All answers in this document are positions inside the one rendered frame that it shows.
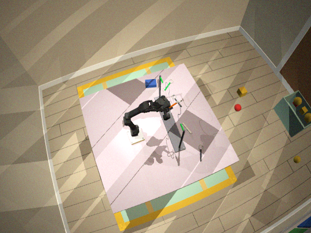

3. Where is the blue rectangular block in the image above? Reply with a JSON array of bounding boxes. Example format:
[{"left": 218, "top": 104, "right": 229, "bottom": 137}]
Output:
[{"left": 145, "top": 79, "right": 156, "bottom": 88}]

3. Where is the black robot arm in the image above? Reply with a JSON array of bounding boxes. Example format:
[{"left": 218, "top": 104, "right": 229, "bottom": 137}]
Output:
[{"left": 123, "top": 98, "right": 171, "bottom": 137}]

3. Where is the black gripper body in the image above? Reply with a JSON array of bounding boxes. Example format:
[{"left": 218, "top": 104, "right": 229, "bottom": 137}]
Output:
[{"left": 157, "top": 95, "right": 171, "bottom": 120}]

